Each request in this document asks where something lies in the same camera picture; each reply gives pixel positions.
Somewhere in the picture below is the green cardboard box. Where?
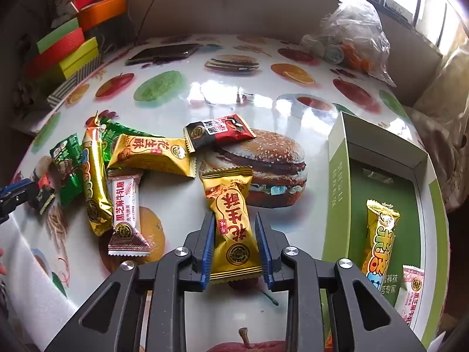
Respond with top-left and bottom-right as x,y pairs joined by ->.
322,110 -> 449,347

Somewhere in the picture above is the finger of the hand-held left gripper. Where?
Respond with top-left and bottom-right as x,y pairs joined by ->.
0,178 -> 34,201
0,192 -> 30,224

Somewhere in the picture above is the thin dark cable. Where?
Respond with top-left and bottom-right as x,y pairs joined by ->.
137,0 -> 162,45

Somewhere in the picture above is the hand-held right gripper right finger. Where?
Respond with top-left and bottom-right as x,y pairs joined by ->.
254,212 -> 427,352

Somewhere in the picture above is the light green lid box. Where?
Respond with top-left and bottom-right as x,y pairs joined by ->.
36,17 -> 80,55

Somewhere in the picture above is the clear plastic bag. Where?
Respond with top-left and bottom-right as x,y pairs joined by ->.
300,0 -> 398,89

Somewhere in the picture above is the white foam sheet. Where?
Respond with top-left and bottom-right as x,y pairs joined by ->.
0,213 -> 74,341

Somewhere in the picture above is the beige patterned cloth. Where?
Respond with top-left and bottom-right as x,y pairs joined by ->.
403,40 -> 469,209

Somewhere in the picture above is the red black snack packet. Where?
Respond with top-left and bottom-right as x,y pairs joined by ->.
35,172 -> 56,216
183,114 -> 257,152

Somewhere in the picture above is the green chocolate biscuit packet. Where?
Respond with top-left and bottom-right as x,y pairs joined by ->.
99,115 -> 154,164
49,134 -> 86,208

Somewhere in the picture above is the grey striped box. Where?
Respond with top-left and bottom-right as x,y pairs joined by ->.
47,53 -> 103,109

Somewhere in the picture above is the printed food tablecloth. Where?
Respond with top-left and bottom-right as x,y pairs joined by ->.
0,33 -> 451,352

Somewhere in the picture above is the yellow-green box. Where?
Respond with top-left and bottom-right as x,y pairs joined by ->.
47,37 -> 100,81

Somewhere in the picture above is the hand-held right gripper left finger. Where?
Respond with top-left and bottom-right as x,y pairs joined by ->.
44,213 -> 217,352

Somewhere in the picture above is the white pink nougat packet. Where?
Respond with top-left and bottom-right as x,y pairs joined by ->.
394,264 -> 426,329
107,170 -> 152,257

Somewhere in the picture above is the red woven box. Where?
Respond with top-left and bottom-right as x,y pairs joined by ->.
24,27 -> 86,79

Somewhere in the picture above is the yellow peanut crisp packet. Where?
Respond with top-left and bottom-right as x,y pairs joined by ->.
107,134 -> 198,179
200,165 -> 264,286

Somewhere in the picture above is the dark smartphone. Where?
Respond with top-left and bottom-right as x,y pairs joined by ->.
125,43 -> 200,66

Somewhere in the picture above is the orange round box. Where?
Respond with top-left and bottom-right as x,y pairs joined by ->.
78,0 -> 128,33

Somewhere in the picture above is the long gold snack bar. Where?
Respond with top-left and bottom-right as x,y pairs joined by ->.
361,198 -> 401,292
81,112 -> 114,237

